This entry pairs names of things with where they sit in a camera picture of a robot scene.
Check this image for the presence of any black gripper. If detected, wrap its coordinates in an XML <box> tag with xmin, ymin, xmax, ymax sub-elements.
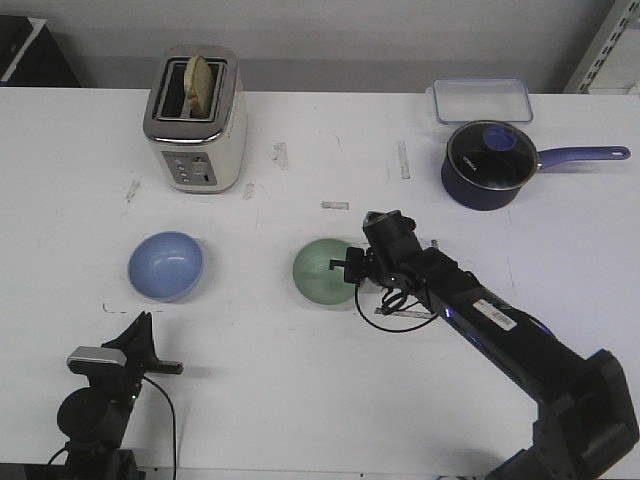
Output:
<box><xmin>99</xmin><ymin>311</ymin><xmax>183</xmax><ymax>395</ymax></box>
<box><xmin>329</xmin><ymin>247</ymin><xmax>385</xmax><ymax>286</ymax></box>

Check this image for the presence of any green bowl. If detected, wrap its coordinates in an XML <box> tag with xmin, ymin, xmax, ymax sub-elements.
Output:
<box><xmin>292</xmin><ymin>238</ymin><xmax>355</xmax><ymax>306</ymax></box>

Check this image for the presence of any blue bowl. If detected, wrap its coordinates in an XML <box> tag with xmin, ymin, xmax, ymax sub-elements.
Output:
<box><xmin>127</xmin><ymin>231</ymin><xmax>204</xmax><ymax>302</ymax></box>

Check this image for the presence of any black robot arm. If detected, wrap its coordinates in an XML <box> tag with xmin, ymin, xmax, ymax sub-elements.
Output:
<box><xmin>57</xmin><ymin>311</ymin><xmax>183</xmax><ymax>479</ymax></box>
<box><xmin>329</xmin><ymin>210</ymin><xmax>639</xmax><ymax>479</ymax></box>

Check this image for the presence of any dark blue saucepan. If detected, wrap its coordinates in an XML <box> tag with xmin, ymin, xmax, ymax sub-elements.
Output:
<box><xmin>441</xmin><ymin>120</ymin><xmax>631</xmax><ymax>211</ymax></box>

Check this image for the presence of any glass pot lid blue knob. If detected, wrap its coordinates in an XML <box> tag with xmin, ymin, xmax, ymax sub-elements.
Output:
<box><xmin>447</xmin><ymin>120</ymin><xmax>538</xmax><ymax>191</ymax></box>

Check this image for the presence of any clear plastic food container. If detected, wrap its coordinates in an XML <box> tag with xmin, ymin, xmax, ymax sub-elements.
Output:
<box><xmin>425</xmin><ymin>78</ymin><xmax>534</xmax><ymax>125</ymax></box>

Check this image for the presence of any cream and chrome toaster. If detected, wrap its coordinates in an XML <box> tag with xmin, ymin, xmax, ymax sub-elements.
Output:
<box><xmin>143</xmin><ymin>45</ymin><xmax>248</xmax><ymax>194</ymax></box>

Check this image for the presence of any toast slice in toaster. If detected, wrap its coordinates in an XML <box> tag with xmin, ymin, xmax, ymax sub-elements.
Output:
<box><xmin>183</xmin><ymin>55</ymin><xmax>214</xmax><ymax>119</ymax></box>

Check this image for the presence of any black box in corner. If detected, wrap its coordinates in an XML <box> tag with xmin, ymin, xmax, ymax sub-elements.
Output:
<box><xmin>1</xmin><ymin>15</ymin><xmax>81</xmax><ymax>88</ymax></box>

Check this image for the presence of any white slotted metal rack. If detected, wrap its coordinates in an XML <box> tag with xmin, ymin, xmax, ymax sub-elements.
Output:
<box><xmin>563</xmin><ymin>0</ymin><xmax>639</xmax><ymax>94</ymax></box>

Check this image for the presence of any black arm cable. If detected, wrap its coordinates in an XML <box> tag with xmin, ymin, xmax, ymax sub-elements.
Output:
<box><xmin>353</xmin><ymin>279</ymin><xmax>441</xmax><ymax>333</ymax></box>
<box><xmin>141</xmin><ymin>375</ymin><xmax>178</xmax><ymax>476</ymax></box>

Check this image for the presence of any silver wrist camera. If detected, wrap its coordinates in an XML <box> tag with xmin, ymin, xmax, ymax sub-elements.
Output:
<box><xmin>66</xmin><ymin>346</ymin><xmax>127</xmax><ymax>376</ymax></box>

